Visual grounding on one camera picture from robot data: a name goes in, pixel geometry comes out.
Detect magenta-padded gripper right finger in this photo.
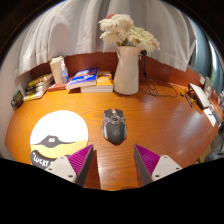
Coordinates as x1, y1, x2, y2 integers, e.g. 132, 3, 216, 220
133, 143, 184, 187

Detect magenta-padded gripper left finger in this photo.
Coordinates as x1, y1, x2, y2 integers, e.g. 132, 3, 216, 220
44, 143, 95, 188

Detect grey black computer mouse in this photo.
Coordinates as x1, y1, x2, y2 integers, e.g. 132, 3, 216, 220
101, 108, 128, 145

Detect round white yellow mouse pad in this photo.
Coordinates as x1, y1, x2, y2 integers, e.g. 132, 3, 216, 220
29, 109, 90, 169

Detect yellow white thick book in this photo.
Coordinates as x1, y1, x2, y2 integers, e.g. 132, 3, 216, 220
22, 87, 51, 102

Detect red-brown flat book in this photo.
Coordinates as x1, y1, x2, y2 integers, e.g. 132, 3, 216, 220
47, 82, 69, 93

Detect white flat device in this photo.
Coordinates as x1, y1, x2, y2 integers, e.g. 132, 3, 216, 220
187, 83, 212, 110

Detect dark green mug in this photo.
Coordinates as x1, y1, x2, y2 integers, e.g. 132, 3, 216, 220
10, 89, 24, 109

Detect dark cover book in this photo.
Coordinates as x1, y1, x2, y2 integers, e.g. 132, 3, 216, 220
23, 79, 54, 96

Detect yellow cover book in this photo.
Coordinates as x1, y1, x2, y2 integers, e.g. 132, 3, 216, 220
27, 73, 54, 88

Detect blue cover book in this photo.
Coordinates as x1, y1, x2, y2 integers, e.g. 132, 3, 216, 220
65, 67, 100, 91

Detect clear spray bottle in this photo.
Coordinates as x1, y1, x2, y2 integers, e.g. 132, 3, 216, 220
59, 59, 70, 84

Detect orange cover book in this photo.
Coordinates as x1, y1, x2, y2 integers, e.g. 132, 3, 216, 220
80, 70, 115, 94

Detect cream tissue pack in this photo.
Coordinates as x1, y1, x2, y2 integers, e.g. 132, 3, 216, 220
49, 55, 65, 85

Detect white ceramic vase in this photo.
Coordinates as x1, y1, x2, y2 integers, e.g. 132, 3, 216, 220
113, 45, 143, 96

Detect white curtain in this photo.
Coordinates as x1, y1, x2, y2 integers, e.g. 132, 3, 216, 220
13, 0, 198, 79

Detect black cable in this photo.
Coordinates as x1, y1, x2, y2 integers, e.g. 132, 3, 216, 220
138, 49, 188, 99

